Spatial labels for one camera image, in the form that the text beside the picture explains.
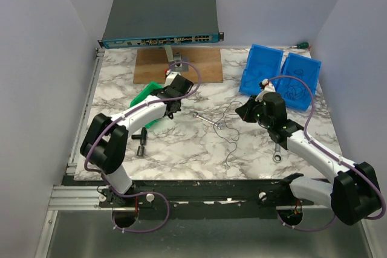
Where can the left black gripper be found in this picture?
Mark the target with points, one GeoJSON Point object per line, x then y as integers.
{"type": "Point", "coordinates": [164, 89]}

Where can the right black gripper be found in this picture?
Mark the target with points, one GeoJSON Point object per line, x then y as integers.
{"type": "Point", "coordinates": [245, 111]}

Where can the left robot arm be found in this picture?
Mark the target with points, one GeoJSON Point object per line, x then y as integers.
{"type": "Point", "coordinates": [104, 145]}

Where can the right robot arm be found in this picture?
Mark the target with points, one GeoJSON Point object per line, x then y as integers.
{"type": "Point", "coordinates": [352, 190]}

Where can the green storage bin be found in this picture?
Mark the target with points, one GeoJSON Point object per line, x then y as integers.
{"type": "Point", "coordinates": [152, 86]}

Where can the small open-end chrome wrench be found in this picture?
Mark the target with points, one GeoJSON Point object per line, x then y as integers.
{"type": "Point", "coordinates": [216, 124]}

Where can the blue storage bin left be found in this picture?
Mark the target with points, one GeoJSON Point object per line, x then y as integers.
{"type": "Point", "coordinates": [262, 63]}

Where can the blue storage bin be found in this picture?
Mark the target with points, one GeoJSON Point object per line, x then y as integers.
{"type": "Point", "coordinates": [262, 63]}
{"type": "Point", "coordinates": [294, 93]}

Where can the wooden base board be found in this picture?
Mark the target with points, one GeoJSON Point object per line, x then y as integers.
{"type": "Point", "coordinates": [151, 64]}

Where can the blue storage bin right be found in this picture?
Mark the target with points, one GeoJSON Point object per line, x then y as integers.
{"type": "Point", "coordinates": [294, 93]}

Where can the long ratchet chrome wrench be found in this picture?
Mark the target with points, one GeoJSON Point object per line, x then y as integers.
{"type": "Point", "coordinates": [277, 156]}

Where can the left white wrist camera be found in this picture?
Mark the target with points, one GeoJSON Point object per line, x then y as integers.
{"type": "Point", "coordinates": [170, 76]}

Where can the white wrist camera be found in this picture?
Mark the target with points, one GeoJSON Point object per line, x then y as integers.
{"type": "Point", "coordinates": [266, 87]}
{"type": "Point", "coordinates": [170, 76]}

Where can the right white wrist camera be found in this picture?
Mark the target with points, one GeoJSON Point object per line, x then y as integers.
{"type": "Point", "coordinates": [266, 87]}

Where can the grey metal stand bracket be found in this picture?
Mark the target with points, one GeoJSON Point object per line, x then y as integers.
{"type": "Point", "coordinates": [177, 63]}

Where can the black mounting base rail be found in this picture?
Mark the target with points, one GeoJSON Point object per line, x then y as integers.
{"type": "Point", "coordinates": [208, 199]}

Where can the green handled screwdriver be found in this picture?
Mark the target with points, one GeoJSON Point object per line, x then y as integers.
{"type": "Point", "coordinates": [301, 46]}

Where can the grey network switch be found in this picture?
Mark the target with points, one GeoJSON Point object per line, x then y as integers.
{"type": "Point", "coordinates": [156, 23]}

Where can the aluminium frame rail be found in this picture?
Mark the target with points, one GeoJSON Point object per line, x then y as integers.
{"type": "Point", "coordinates": [67, 179]}

